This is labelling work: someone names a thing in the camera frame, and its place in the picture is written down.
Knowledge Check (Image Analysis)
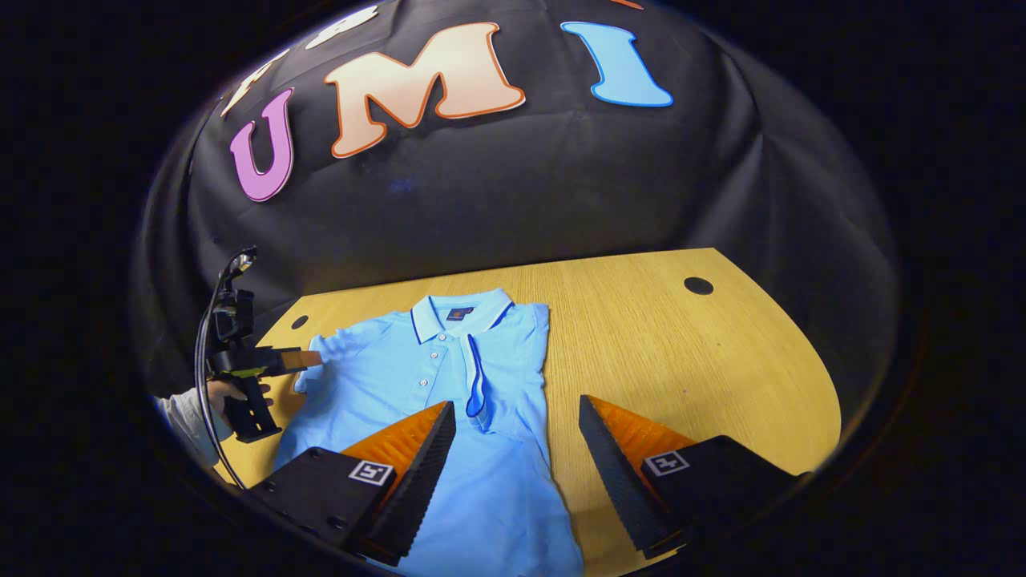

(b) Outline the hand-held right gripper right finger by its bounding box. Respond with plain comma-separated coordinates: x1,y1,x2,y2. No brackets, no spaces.
579,394,810,560

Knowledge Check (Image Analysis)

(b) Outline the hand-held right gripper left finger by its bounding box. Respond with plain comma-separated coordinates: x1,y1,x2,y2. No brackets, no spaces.
248,401,458,567

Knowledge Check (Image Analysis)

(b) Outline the light blue T-shirt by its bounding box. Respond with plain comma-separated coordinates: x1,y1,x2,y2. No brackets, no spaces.
275,288,584,577

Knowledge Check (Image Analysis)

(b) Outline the black backdrop cloth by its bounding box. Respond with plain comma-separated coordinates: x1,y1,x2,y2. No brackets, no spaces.
132,0,899,418

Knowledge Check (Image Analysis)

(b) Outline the black cable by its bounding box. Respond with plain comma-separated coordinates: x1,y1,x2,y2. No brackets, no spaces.
195,250,248,490

